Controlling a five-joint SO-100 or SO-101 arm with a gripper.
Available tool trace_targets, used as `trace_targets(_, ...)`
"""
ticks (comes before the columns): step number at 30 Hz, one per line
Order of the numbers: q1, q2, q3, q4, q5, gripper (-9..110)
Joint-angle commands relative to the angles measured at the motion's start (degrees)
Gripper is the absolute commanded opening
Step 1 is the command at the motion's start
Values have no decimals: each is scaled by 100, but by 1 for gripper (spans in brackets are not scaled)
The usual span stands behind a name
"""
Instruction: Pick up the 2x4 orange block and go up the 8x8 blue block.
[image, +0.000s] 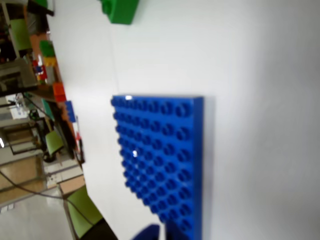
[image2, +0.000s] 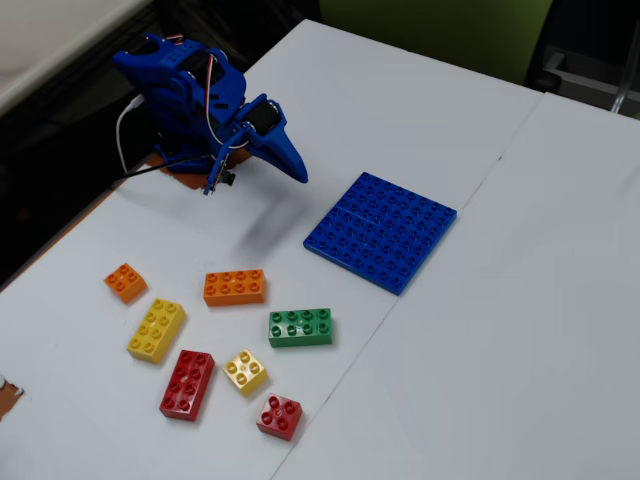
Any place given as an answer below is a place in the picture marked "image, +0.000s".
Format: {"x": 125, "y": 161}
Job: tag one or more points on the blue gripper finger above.
{"x": 148, "y": 233}
{"x": 173, "y": 233}

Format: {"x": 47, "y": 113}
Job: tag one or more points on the green chair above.
{"x": 53, "y": 142}
{"x": 21, "y": 35}
{"x": 82, "y": 210}

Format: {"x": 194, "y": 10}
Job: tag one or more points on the blue 8x8 studded baseplate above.
{"x": 162, "y": 150}

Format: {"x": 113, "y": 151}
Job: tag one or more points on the red and black tool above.
{"x": 79, "y": 140}

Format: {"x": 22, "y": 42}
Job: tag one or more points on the blue toy brick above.
{"x": 70, "y": 111}

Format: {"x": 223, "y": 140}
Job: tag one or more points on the white table cover sheet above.
{"x": 87, "y": 75}
{"x": 250, "y": 100}

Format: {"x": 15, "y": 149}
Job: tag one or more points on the black framed glass cabinet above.
{"x": 22, "y": 140}

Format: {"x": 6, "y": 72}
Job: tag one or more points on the orange red toy brick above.
{"x": 59, "y": 92}

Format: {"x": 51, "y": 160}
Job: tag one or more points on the brown wooden table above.
{"x": 50, "y": 87}

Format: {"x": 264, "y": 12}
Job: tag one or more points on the colourful toy brick pile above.
{"x": 40, "y": 71}

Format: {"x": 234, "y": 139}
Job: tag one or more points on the yellow toy brick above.
{"x": 50, "y": 62}

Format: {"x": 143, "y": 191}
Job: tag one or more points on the grey machine box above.
{"x": 15, "y": 75}

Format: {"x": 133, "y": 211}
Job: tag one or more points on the green 2x4 toy brick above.
{"x": 120, "y": 12}

